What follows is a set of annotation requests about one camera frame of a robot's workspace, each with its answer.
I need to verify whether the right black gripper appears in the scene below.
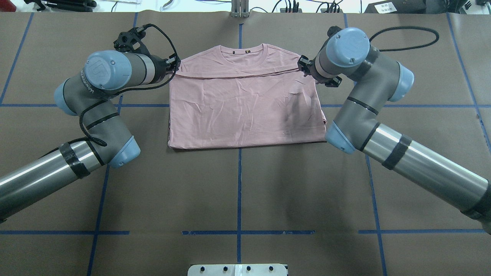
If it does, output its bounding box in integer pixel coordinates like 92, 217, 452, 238
298, 55, 343, 87

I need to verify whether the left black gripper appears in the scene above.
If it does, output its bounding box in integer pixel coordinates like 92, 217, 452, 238
164, 57, 181, 76

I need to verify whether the pink Snoopy t-shirt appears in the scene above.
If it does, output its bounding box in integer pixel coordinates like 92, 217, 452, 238
167, 44, 326, 149

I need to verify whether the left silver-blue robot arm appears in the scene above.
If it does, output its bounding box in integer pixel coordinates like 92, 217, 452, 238
1, 50, 180, 222

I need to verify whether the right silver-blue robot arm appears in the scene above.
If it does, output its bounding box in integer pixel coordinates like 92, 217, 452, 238
298, 26, 490, 233

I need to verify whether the black equipment box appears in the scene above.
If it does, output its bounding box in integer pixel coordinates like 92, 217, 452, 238
363, 0, 480, 14

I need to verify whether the white mounting plate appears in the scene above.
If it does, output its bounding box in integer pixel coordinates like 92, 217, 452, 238
187, 263, 289, 276

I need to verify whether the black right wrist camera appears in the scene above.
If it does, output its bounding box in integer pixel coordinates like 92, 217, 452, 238
327, 26, 343, 38

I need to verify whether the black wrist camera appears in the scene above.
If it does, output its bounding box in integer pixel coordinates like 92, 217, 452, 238
327, 26, 343, 38
113, 27, 150, 56

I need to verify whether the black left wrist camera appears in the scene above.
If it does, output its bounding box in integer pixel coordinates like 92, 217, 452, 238
113, 27, 150, 56

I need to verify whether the aluminium frame post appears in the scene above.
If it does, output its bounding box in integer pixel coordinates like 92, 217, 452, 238
231, 0, 250, 18

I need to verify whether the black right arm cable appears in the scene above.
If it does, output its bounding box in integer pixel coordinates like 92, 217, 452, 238
369, 26, 440, 52

